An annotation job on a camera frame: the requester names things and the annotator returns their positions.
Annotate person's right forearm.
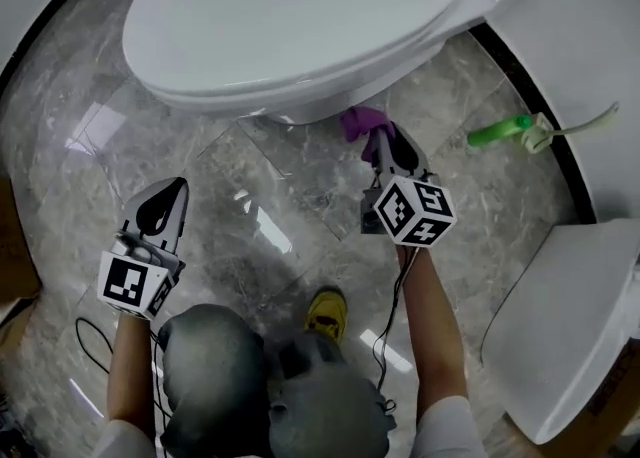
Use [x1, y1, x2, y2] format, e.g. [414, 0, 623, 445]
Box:
[397, 244, 471, 417]

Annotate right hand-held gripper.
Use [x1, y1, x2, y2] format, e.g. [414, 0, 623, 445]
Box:
[360, 121, 458, 249]

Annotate white toilet with raised lid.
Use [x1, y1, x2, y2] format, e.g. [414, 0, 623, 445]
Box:
[480, 218, 640, 446]

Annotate person's grey trousers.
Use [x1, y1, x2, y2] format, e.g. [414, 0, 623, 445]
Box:
[158, 303, 399, 458]

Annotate white toilet with label panel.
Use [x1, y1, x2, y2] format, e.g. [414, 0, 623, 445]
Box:
[121, 0, 544, 126]

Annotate person's right yellow shoe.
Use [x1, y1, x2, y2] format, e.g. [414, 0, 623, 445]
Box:
[304, 287, 349, 345]

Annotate person's white shirt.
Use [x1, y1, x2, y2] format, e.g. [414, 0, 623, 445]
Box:
[92, 394, 489, 458]

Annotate purple cloth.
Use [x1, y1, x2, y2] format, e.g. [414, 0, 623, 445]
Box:
[340, 105, 396, 165]

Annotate person's left forearm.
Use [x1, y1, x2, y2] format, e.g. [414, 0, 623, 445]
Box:
[106, 313, 157, 442]

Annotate green spray bottle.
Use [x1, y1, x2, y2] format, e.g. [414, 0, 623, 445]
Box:
[467, 114, 534, 149]

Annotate pale green toilet brush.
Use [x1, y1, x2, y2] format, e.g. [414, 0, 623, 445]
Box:
[519, 101, 621, 154]

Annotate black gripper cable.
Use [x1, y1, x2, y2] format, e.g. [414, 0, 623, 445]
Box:
[372, 245, 419, 415]
[74, 315, 174, 458]

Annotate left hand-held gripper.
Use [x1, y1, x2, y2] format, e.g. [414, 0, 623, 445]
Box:
[96, 176, 191, 322]

